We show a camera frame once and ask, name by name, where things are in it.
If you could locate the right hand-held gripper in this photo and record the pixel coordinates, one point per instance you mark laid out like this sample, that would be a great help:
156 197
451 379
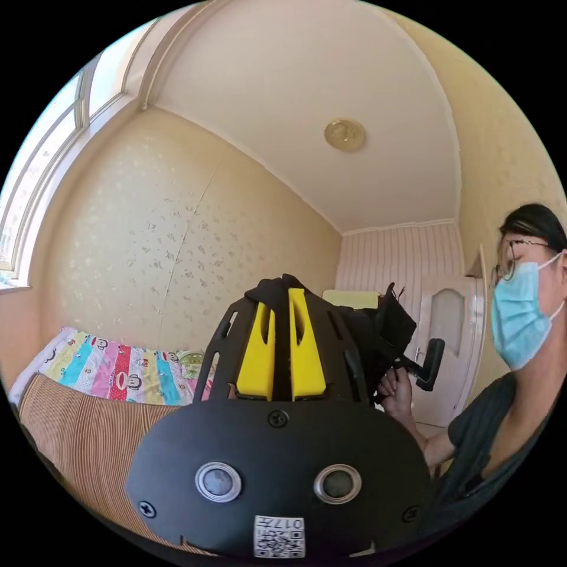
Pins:
392 328

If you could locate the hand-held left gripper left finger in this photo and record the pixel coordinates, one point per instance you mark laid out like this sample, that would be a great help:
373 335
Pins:
254 359

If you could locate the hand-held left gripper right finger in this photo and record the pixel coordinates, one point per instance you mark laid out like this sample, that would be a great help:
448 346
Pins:
308 359

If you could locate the black pants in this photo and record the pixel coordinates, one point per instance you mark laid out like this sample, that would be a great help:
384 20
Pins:
283 290

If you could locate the person's right forearm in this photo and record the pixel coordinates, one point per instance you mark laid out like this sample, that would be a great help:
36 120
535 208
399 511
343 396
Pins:
432 445

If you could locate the person's right hand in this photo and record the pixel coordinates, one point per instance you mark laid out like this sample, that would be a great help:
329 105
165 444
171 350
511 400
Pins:
396 394

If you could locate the white door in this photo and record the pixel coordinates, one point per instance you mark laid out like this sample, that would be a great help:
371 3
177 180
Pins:
443 350

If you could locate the person's body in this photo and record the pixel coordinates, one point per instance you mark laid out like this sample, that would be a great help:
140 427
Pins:
500 421

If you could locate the bed with woven mat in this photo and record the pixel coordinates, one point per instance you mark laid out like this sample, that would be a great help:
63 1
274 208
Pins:
88 443

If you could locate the round ceiling lamp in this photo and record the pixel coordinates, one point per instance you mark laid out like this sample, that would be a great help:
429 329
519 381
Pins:
344 135

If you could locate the window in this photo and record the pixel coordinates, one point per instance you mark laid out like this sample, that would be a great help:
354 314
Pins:
40 164

